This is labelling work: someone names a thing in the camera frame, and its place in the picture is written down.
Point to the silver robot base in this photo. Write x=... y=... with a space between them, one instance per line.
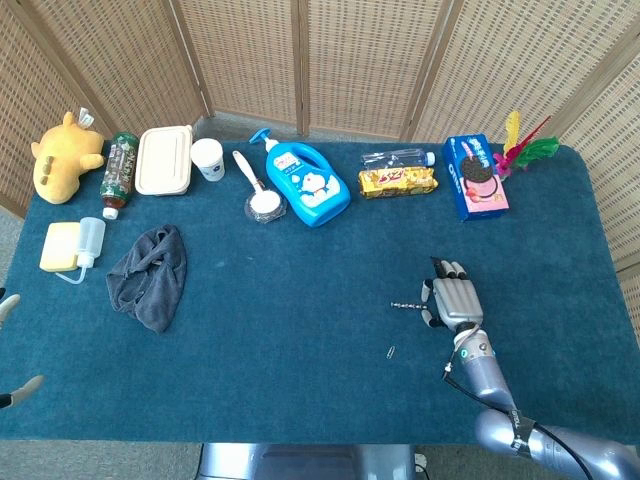
x=305 y=462

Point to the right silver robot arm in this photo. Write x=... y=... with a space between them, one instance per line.
x=505 y=400

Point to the dark grey cloth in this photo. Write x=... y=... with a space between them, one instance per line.
x=147 y=277

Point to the yellow biscuit pack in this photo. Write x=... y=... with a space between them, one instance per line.
x=397 y=182

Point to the yellow sponge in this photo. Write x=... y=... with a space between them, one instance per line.
x=59 y=246

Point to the woven bamboo folding screen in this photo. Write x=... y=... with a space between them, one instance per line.
x=320 y=60

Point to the clear empty water bottle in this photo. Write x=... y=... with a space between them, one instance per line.
x=395 y=158

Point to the metal paper clip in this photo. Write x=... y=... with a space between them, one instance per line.
x=390 y=351

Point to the blue Oreo box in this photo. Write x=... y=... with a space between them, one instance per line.
x=475 y=177

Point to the green tea bottle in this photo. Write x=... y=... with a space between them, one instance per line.
x=120 y=172

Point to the translucent squeeze wash bottle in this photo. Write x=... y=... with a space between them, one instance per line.
x=89 y=245

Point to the blue table mat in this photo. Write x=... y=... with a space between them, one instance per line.
x=250 y=320

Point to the white paper cup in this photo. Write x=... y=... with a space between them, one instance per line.
x=208 y=159

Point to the yellow plush toy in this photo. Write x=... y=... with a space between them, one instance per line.
x=62 y=162

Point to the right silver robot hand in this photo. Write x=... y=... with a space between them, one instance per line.
x=456 y=300

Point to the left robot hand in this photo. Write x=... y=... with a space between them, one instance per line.
x=12 y=350

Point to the beige lunch box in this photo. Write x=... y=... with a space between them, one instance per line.
x=164 y=161

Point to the colourful feather shuttlecock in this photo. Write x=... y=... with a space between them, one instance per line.
x=522 y=150

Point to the blue detergent pump bottle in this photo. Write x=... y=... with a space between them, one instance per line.
x=305 y=182

